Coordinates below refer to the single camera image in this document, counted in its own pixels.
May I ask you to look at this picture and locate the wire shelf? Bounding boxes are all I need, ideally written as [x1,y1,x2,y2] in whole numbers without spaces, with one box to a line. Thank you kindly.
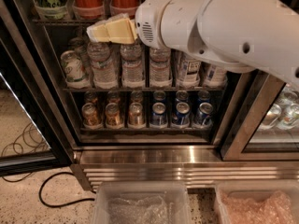
[63,87,225,92]
[32,19,99,26]

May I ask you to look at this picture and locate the right clear water bottle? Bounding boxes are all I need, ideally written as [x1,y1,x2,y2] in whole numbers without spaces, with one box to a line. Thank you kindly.
[149,48,171,87]

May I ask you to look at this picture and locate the clear bubble wrap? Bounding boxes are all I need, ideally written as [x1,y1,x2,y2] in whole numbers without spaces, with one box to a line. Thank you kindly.
[107,195,174,224]

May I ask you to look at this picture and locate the middle blue can front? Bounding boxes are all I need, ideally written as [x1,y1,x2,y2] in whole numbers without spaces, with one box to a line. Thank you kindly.
[171,102,190,126]

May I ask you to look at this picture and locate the pink bubble wrap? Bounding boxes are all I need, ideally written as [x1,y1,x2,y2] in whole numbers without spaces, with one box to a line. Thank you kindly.
[221,190,297,224]

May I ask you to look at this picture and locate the middle gold can front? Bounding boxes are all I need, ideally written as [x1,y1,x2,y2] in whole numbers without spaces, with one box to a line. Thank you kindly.
[105,103,123,129]

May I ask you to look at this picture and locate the middle clear water bottle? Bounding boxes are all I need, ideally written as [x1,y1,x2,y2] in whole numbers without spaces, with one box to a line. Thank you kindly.
[121,43,145,88]

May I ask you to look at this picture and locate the gold can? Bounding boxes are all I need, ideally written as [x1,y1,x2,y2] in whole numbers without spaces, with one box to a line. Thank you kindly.
[81,103,103,129]
[128,102,145,128]
[105,103,123,129]

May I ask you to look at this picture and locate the silver can right fridge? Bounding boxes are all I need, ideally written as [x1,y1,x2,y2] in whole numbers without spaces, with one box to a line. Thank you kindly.
[277,104,299,130]

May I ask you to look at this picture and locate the blue can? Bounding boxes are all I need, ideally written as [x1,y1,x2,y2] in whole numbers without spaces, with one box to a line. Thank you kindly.
[193,103,213,129]
[150,103,167,127]
[171,102,190,126]

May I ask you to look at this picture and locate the right blue can front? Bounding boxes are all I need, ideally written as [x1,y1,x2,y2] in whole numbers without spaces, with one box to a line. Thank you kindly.
[193,103,213,129]

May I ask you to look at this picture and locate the left gold can front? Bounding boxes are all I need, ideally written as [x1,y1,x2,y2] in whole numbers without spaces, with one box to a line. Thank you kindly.
[81,103,103,129]

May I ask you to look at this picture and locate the right brown tea bottle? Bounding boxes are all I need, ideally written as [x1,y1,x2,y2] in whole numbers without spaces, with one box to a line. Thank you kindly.
[204,64,227,88]

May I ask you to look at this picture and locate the left brown tea bottle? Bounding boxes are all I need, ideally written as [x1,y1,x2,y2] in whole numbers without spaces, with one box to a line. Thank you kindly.
[177,53,201,88]

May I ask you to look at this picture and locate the left clear water bottle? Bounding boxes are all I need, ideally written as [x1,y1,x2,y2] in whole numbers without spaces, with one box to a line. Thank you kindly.
[87,42,118,89]

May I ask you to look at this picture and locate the black power cable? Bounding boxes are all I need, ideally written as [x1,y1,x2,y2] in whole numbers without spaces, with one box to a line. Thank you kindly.
[38,171,96,209]

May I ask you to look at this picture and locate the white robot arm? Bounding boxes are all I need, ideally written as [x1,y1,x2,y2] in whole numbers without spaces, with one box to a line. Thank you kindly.
[87,0,299,89]

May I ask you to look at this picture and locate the left clear plastic bin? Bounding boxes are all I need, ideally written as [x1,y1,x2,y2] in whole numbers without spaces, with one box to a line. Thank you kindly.
[91,181,192,224]

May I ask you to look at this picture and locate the brown tea bottle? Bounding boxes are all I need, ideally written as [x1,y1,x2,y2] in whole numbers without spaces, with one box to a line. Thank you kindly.
[204,64,227,88]
[177,53,201,88]

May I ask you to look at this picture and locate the top wire shelf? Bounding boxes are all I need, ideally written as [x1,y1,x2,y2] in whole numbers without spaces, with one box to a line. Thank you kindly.
[32,19,99,26]

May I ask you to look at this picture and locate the green white can middle shelf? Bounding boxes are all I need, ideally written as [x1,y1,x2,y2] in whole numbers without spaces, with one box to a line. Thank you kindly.
[61,50,91,89]

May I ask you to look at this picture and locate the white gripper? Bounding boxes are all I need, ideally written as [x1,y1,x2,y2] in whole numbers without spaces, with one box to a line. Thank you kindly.
[86,0,172,49]

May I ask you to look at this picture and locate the left blue can front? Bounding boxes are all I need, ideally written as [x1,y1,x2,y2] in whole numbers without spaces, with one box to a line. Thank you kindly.
[150,103,167,127]

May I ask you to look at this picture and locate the middle wire shelf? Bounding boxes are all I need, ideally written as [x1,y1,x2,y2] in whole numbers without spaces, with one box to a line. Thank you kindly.
[63,87,225,92]

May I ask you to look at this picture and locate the stainless steel fridge frame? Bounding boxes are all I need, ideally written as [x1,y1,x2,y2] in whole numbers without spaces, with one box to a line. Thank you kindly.
[5,0,299,190]

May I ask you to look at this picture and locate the open glass fridge door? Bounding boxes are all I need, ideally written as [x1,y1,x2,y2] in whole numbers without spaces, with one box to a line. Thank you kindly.
[0,0,72,176]

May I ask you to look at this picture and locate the right gold can front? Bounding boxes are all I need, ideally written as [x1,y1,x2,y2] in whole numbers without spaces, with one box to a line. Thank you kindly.
[128,102,145,128]

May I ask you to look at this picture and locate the clear water bottle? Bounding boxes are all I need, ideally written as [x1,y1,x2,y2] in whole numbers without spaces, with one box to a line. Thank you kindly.
[121,43,145,88]
[87,42,118,89]
[149,48,171,87]

